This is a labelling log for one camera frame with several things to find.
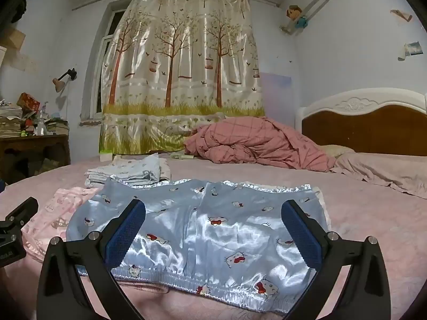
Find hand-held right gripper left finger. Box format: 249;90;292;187
36;199;147;320

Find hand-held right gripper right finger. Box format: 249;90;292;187
281;199;392;320

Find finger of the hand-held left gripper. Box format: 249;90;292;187
6;197;39;229

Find blue satin cat-print pants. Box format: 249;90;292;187
66;178;331;315

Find pink cat-print pants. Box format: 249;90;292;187
21;187;104;262

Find white cat-print pants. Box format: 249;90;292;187
312;188;332;230

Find dark wooden desk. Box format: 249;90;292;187
0;134;71;184

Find folded white grey-print cloth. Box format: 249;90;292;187
84;158;172;189

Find clear spray bottle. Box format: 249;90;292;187
36;108;46;136

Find stack of books and papers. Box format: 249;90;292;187
0;102;69;137

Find beige pillow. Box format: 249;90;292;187
322;144;354;159

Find pink checked quilt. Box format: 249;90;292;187
183;117;337;173

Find rumpled mauve blanket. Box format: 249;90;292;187
329;151;427;201

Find red box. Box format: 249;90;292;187
17;93;41;111

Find white and wooden headboard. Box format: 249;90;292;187
295;87;427;157

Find tree-print curtain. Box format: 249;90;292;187
99;0;266;155

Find cardboard box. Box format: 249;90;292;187
0;27;26;50

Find pink wall lamp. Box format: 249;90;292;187
52;67;78;93

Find white window frame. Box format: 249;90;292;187
82;0;134;124

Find wall doll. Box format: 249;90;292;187
285;5;309;29

